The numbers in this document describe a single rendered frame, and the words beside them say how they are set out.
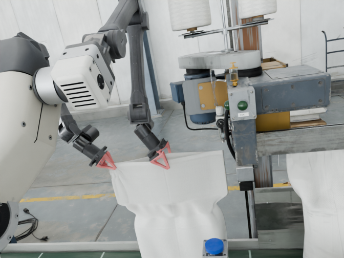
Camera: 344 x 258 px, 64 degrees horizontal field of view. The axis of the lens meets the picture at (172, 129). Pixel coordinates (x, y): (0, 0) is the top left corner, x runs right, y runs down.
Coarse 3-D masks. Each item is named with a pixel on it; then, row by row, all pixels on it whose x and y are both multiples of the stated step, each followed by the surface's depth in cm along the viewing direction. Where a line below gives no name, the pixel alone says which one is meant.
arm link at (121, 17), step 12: (120, 0) 99; (132, 0) 99; (120, 12) 89; (132, 12) 99; (108, 24) 82; (120, 24) 85; (132, 24) 109; (84, 36) 76; (108, 36) 74; (120, 36) 77; (120, 48) 76
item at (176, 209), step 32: (160, 160) 118; (192, 160) 111; (224, 160) 112; (128, 192) 120; (160, 192) 116; (192, 192) 115; (224, 192) 116; (160, 224) 115; (192, 224) 112; (224, 224) 120; (160, 256) 120; (192, 256) 116
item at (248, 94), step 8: (240, 88) 82; (248, 88) 80; (232, 96) 80; (240, 96) 79; (248, 96) 79; (232, 104) 81; (248, 104) 80; (232, 112) 81; (240, 112) 81; (248, 112) 81; (232, 120) 82
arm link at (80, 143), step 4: (80, 136) 115; (84, 136) 118; (88, 136) 118; (76, 140) 114; (80, 140) 114; (84, 140) 115; (88, 140) 119; (76, 144) 114; (80, 144) 114; (84, 144) 114; (76, 148) 115; (80, 148) 114
